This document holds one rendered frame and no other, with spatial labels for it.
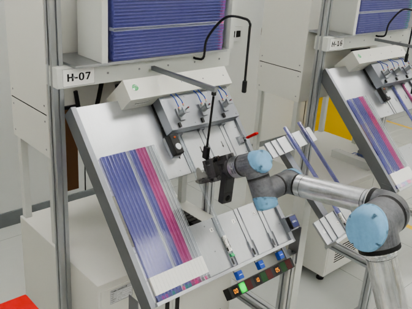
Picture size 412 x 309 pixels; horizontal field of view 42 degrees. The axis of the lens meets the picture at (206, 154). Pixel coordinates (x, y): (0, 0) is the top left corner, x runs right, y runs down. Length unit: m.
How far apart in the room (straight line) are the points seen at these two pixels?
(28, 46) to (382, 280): 1.42
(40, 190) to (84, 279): 1.70
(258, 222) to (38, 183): 1.96
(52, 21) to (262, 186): 0.84
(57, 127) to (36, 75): 0.25
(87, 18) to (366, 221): 1.11
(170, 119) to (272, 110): 3.07
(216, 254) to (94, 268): 0.48
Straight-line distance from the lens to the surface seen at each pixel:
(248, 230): 2.06
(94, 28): 1.88
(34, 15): 2.02
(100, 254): 2.21
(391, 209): 1.56
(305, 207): 2.37
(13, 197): 3.68
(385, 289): 1.59
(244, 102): 4.68
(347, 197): 1.71
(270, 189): 1.75
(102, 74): 1.92
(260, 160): 1.71
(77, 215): 2.49
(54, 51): 1.85
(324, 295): 3.18
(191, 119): 2.02
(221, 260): 1.95
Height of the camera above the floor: 1.80
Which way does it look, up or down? 22 degrees down
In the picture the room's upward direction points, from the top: 4 degrees clockwise
